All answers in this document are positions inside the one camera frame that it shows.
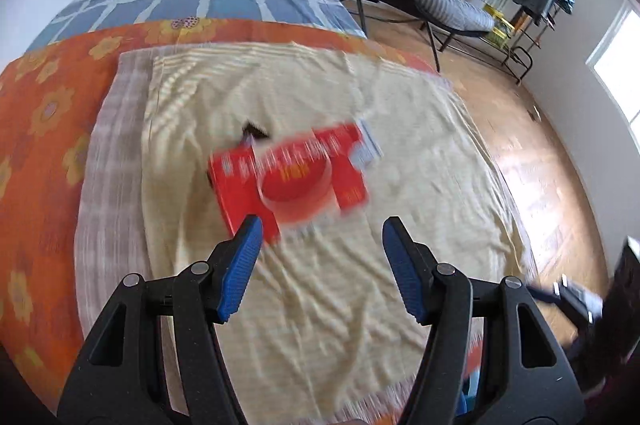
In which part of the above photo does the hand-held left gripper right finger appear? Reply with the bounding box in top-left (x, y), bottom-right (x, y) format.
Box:
top-left (382, 216), bottom-right (586, 425)

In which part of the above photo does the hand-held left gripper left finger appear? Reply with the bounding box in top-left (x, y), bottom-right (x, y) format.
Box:
top-left (56, 214), bottom-right (264, 425)

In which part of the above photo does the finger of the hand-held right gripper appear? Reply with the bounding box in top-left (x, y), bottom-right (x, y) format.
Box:
top-left (527, 275), bottom-right (603, 323)

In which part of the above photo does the red medicine box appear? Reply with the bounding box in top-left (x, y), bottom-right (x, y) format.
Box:
top-left (207, 122), bottom-right (385, 246)

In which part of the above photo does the dark blue packet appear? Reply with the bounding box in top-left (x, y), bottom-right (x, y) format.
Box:
top-left (241, 121), bottom-right (273, 144)

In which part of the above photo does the blue plastic basket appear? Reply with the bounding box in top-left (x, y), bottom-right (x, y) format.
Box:
top-left (459, 372), bottom-right (481, 418)

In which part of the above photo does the checked fringed cloth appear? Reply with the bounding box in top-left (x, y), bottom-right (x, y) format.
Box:
top-left (74, 47), bottom-right (536, 425)

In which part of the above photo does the yellow striped cloth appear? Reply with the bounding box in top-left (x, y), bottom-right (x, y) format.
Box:
top-left (141, 42), bottom-right (533, 421)

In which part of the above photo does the window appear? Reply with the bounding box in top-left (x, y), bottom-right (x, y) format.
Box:
top-left (585, 0), bottom-right (640, 130)

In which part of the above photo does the orange floral bed sheet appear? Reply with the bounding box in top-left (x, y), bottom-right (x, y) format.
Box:
top-left (0, 19), bottom-right (486, 425)

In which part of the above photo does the yellow plastic crate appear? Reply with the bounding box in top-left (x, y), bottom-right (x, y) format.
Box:
top-left (482, 5), bottom-right (513, 48)

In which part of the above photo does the striped cushion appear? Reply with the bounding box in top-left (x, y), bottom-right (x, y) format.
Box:
top-left (380, 0), bottom-right (496, 33)

